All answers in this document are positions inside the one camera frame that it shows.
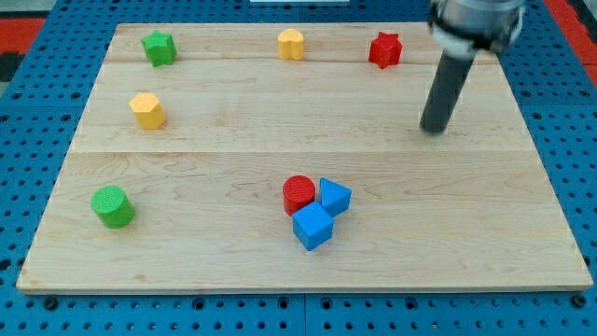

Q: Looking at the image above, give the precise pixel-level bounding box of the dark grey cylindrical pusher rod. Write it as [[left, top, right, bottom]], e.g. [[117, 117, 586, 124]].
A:
[[420, 51, 474, 133]]

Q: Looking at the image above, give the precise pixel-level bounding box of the red star block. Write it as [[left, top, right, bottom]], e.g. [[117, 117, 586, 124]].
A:
[[368, 32, 403, 69]]

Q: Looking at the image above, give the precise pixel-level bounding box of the blue triangle block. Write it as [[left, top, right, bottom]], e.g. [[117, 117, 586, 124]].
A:
[[319, 177, 352, 217]]

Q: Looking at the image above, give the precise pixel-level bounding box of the green star block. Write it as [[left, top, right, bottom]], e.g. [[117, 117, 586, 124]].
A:
[[141, 30, 177, 67]]

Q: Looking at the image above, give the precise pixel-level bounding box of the red cylinder block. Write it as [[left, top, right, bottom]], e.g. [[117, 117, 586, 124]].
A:
[[282, 175, 315, 216]]

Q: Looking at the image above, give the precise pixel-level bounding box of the blue cube block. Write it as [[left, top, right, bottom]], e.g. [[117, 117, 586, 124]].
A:
[[292, 202, 334, 251]]

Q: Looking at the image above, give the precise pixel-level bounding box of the light wooden board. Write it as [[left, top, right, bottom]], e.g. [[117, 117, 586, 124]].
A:
[[16, 23, 592, 295]]

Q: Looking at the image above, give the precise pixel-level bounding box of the yellow hexagon block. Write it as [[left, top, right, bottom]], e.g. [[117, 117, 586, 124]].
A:
[[129, 92, 166, 130]]

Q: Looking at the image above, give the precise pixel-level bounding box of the green cylinder block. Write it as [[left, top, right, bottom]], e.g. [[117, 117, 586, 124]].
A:
[[90, 185, 135, 229]]

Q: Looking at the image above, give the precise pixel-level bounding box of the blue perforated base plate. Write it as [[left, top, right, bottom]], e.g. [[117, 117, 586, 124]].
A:
[[1, 1, 596, 335]]

